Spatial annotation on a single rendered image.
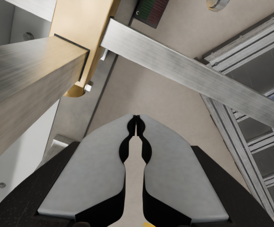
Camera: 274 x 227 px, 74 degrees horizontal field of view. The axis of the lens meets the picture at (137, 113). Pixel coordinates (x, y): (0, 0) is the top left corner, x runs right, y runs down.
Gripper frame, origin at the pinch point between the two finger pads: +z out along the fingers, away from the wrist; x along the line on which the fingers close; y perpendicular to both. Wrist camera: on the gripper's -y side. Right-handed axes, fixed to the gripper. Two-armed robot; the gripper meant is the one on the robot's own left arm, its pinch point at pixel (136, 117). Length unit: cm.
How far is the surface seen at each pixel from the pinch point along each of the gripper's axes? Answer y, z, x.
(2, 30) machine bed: -3.2, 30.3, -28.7
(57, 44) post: -3.9, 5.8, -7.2
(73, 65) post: -2.5, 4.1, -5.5
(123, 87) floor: 31, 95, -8
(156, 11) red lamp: -7.7, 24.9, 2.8
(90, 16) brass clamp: -6.2, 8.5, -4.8
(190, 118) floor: 50, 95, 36
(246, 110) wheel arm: 3.6, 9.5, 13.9
